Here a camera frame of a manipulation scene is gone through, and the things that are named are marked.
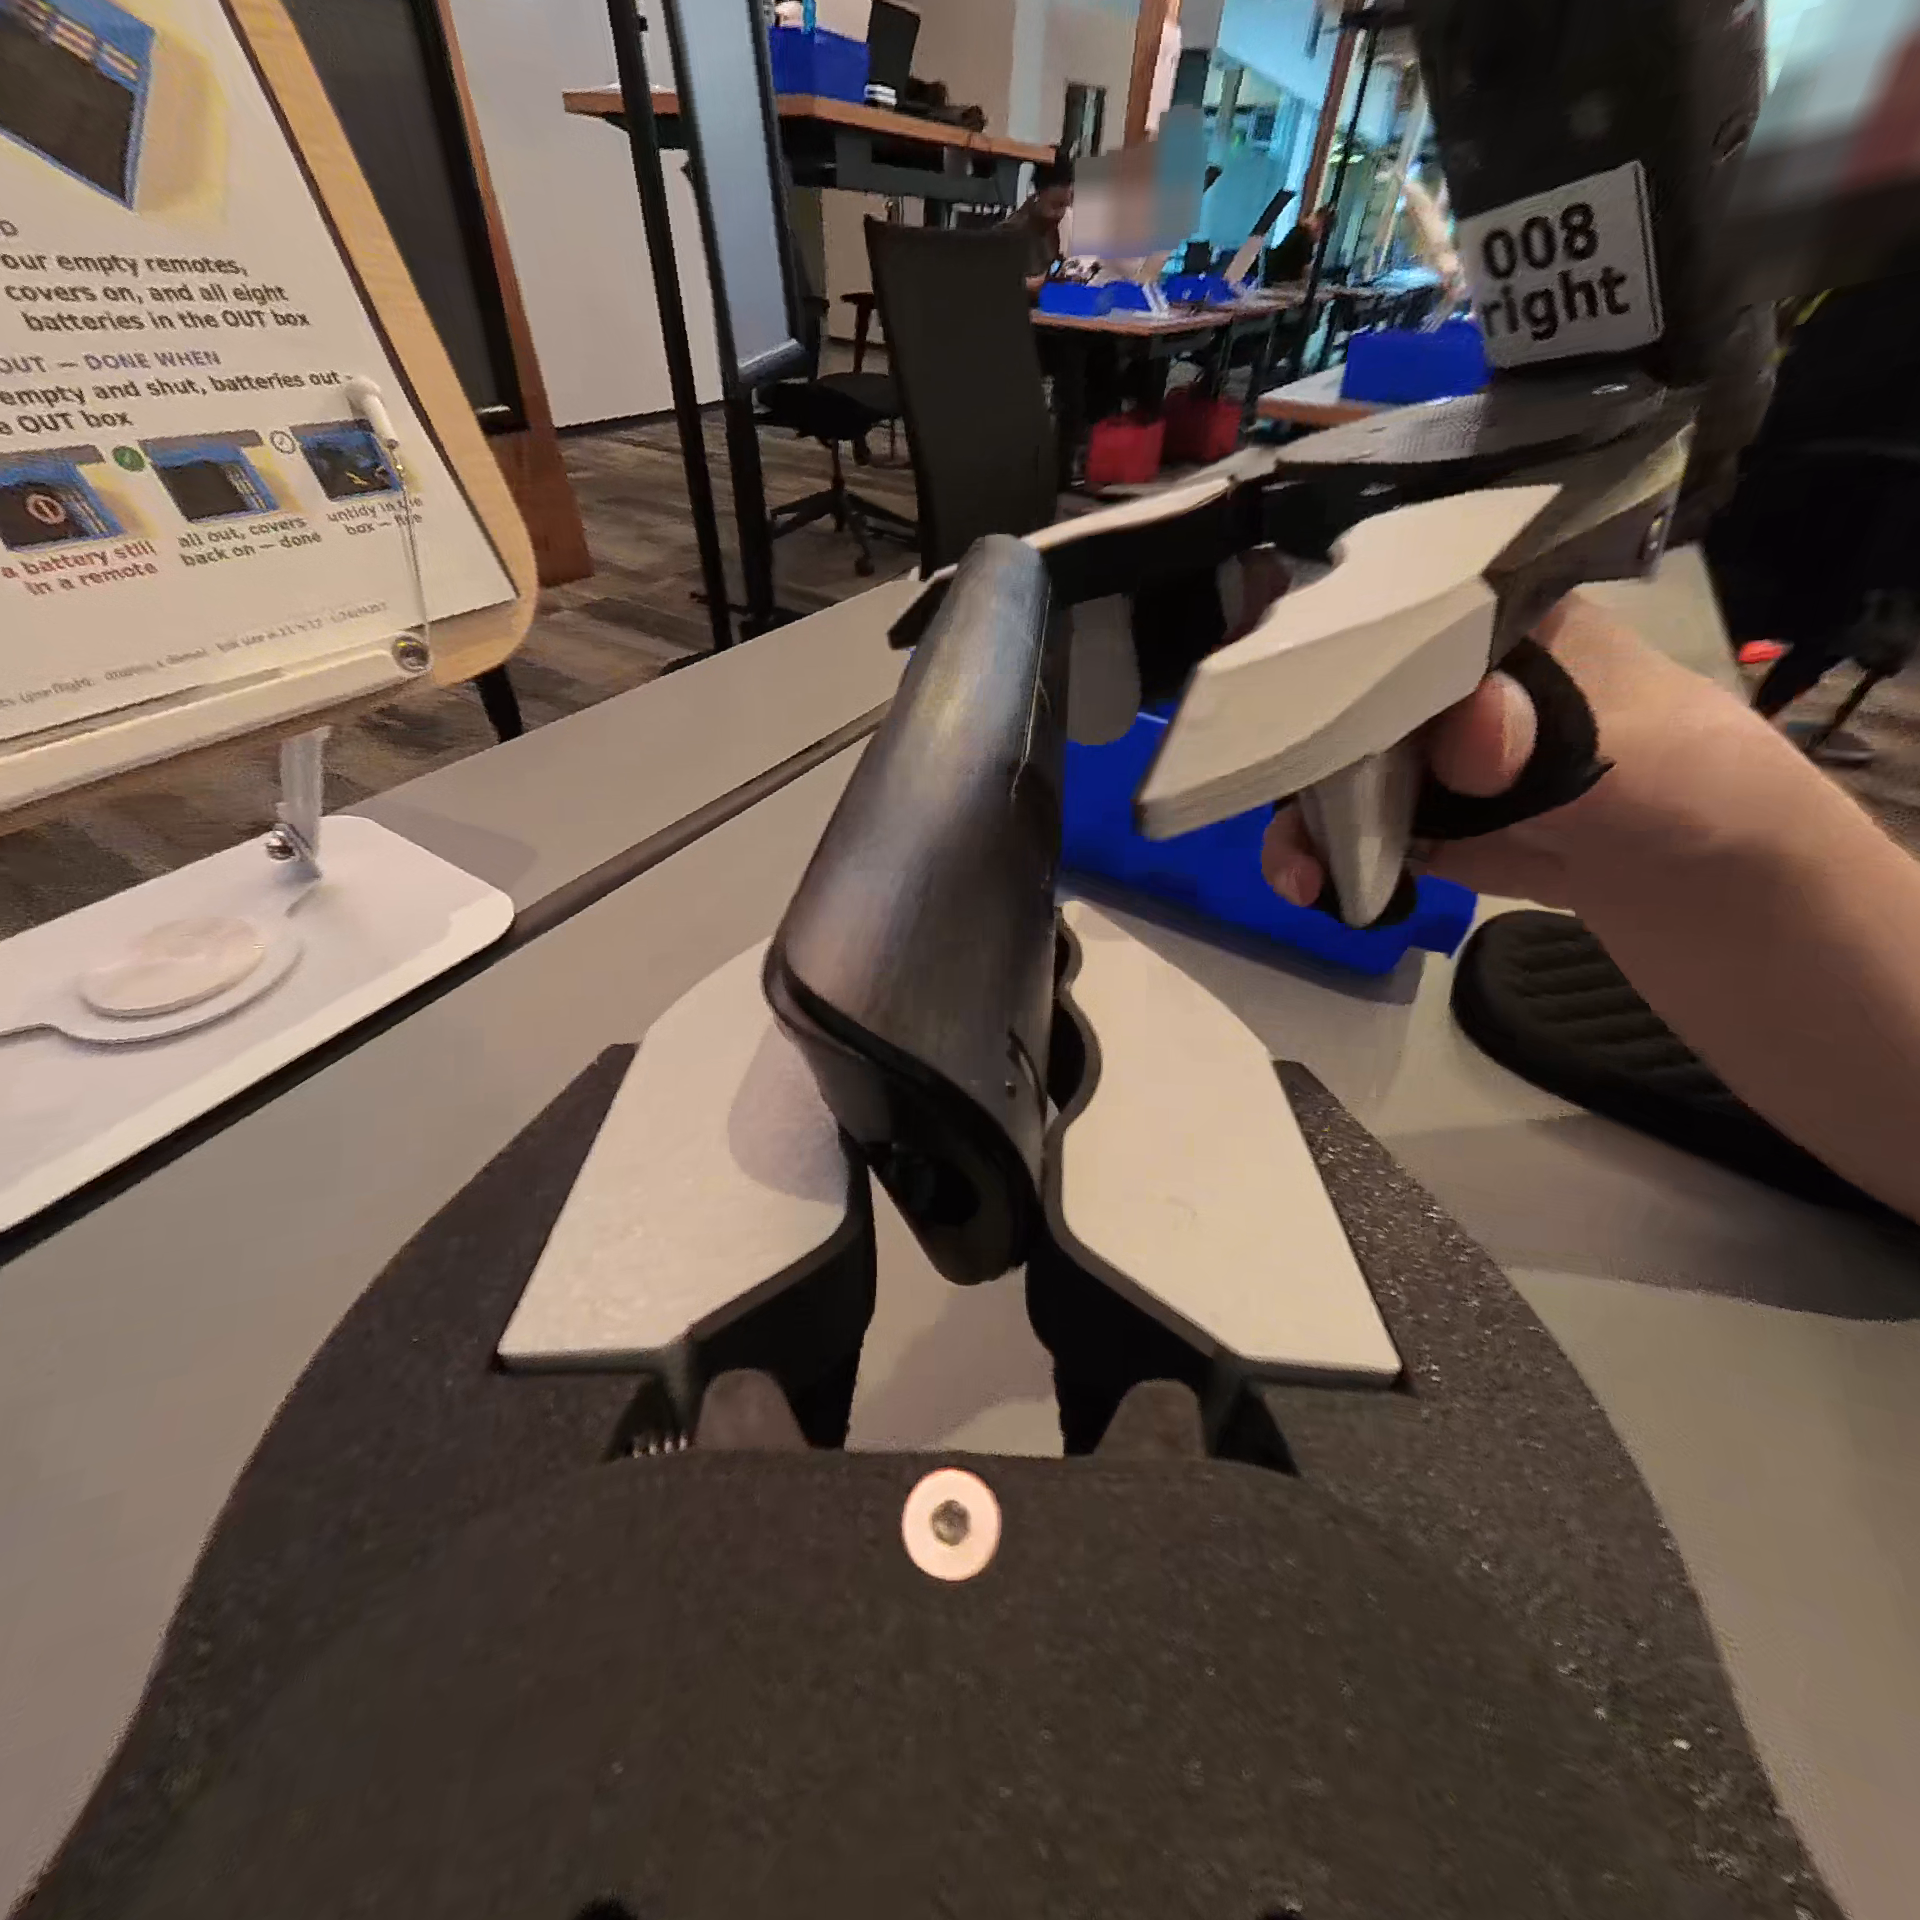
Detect wooden standing desk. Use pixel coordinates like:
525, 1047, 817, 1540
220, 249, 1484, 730
563, 83, 1060, 203

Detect whiteboard on black stand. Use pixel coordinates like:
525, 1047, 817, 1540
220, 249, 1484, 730
605, 0, 819, 649

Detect printed instruction sheet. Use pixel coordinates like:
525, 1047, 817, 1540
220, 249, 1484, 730
0, 0, 520, 744

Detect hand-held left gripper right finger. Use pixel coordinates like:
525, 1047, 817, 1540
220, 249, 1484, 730
1024, 899, 1403, 1389

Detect instruction sign on stand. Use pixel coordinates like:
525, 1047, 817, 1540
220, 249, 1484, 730
0, 0, 539, 834

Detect small blue bin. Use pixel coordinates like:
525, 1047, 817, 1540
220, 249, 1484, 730
768, 22, 871, 104

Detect person's right forearm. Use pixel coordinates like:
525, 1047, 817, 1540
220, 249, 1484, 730
1740, 719, 1920, 1220

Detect black high-back office chair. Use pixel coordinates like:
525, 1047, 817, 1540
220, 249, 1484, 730
861, 216, 1061, 579

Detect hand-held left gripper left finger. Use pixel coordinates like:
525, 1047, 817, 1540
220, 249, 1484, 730
493, 943, 879, 1373

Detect black framed board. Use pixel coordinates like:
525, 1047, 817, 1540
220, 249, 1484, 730
283, 0, 527, 438

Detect black low office chair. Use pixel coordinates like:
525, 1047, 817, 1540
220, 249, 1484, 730
762, 292, 909, 579

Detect blue plastic bin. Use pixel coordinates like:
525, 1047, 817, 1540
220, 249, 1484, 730
1055, 704, 1479, 978

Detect black remote control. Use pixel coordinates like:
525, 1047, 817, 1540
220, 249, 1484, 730
762, 532, 1085, 1287

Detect black wrist rest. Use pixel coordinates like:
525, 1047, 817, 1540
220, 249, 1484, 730
1452, 905, 1899, 1217

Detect person's right hand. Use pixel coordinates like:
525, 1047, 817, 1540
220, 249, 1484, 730
1260, 592, 1854, 1029

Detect wooden work table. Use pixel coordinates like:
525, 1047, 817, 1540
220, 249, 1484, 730
1032, 292, 1300, 497

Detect white tablet stand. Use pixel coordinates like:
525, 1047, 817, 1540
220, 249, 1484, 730
0, 373, 516, 1232

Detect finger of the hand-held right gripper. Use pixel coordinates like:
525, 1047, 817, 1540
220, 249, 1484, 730
1132, 480, 1561, 841
887, 476, 1277, 747

